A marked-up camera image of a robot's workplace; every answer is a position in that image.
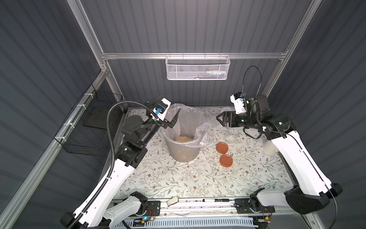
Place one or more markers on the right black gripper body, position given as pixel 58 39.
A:
pixel 232 119

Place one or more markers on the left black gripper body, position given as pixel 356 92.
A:
pixel 164 123

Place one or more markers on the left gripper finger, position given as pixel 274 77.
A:
pixel 155 103
pixel 174 119

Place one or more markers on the oatmeal glass jar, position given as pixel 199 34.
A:
pixel 223 118
pixel 231 135

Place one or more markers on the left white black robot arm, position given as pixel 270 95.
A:
pixel 94 212

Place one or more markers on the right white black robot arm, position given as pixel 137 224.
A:
pixel 312 190

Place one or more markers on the clear plastic bin liner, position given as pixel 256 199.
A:
pixel 191 128

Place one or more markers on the grey trash bin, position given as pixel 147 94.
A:
pixel 182 153

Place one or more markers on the white utensil cup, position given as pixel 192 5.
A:
pixel 270 148

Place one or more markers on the floral table mat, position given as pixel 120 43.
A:
pixel 160 176

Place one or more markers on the markers in white basket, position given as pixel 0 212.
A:
pixel 214 74

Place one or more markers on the white tape roll piece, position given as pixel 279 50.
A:
pixel 172 201

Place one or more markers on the white perforated vent strip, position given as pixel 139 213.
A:
pixel 185 223

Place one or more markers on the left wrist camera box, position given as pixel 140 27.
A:
pixel 162 113

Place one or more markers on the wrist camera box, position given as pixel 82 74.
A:
pixel 162 113
pixel 238 99

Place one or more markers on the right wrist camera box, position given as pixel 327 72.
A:
pixel 238 99

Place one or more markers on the white wire mesh basket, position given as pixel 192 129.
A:
pixel 177 65

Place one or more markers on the black wire basket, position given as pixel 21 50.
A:
pixel 86 131

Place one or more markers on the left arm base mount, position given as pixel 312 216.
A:
pixel 151 209

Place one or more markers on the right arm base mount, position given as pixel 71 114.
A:
pixel 251 205

